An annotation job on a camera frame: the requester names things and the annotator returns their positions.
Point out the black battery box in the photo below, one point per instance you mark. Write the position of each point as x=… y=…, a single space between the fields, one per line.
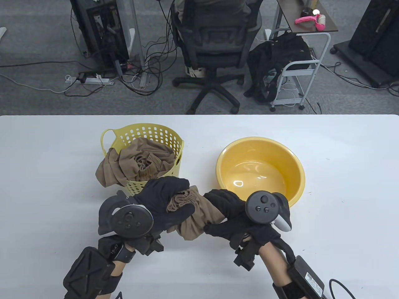
x=307 y=278

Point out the person's right hand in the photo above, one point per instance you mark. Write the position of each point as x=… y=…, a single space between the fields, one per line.
x=227 y=202

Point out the small black device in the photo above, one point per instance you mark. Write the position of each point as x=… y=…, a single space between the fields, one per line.
x=307 y=12

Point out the yellow perforated plastic basket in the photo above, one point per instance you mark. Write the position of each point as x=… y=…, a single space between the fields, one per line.
x=114 y=138

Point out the person's left forearm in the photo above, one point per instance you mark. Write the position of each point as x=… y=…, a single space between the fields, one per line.
x=117 y=269

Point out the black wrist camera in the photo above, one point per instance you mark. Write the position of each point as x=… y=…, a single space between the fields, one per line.
x=244 y=258
x=151 y=246

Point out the person's left hand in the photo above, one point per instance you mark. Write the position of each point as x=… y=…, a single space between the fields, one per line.
x=159 y=199

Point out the yellow plastic basin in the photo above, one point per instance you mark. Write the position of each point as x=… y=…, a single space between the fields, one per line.
x=258 y=149

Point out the black wrist band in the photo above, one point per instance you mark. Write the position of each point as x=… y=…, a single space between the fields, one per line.
x=121 y=252

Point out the pink handheld tool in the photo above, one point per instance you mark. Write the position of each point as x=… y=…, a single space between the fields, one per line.
x=307 y=19

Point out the black computer tower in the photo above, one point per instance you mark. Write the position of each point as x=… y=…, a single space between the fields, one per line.
x=103 y=31

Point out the person's right forearm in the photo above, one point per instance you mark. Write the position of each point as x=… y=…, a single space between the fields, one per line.
x=274 y=268

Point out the grey handheld controller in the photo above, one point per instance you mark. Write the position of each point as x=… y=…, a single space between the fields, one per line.
x=263 y=207
x=129 y=219

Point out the white power strip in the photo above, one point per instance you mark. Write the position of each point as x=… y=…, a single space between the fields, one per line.
x=93 y=80

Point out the black office chair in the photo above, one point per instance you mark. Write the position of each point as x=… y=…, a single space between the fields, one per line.
x=215 y=46

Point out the beige bag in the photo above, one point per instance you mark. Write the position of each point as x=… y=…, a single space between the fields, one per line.
x=195 y=72

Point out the black braided controller tether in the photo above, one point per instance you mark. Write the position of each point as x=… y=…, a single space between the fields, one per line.
x=286 y=249

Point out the black wheeled cabinet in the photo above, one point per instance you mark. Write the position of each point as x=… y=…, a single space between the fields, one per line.
x=374 y=31

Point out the black forearm brace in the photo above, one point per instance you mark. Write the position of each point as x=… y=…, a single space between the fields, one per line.
x=87 y=274

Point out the tan shorts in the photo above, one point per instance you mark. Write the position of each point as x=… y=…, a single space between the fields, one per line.
x=196 y=221
x=131 y=162

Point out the grey metal desk leg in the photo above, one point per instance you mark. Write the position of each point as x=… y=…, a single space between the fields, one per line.
x=138 y=46

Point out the black backpack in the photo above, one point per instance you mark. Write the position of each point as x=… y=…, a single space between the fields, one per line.
x=280 y=53

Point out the white cart with brown top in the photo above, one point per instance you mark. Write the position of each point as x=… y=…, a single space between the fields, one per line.
x=291 y=14

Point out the white desk foot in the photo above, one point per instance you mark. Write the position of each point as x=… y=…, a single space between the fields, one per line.
x=2 y=32

